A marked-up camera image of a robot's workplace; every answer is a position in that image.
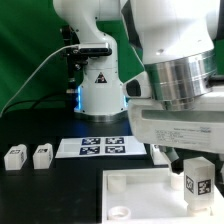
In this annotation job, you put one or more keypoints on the black camera stand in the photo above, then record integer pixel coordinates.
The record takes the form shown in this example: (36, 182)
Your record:
(75, 65)

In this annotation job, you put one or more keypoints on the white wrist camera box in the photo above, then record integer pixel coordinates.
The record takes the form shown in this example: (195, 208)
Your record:
(138, 86)

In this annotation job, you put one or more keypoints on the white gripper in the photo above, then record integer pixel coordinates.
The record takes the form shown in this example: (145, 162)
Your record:
(200, 129)

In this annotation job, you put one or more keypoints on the white sheet with tags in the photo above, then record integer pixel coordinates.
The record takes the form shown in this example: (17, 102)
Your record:
(99, 146)

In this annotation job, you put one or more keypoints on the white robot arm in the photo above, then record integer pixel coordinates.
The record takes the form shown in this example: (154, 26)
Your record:
(177, 101)

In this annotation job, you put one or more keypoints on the white square tabletop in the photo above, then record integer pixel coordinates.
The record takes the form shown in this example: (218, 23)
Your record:
(145, 196)

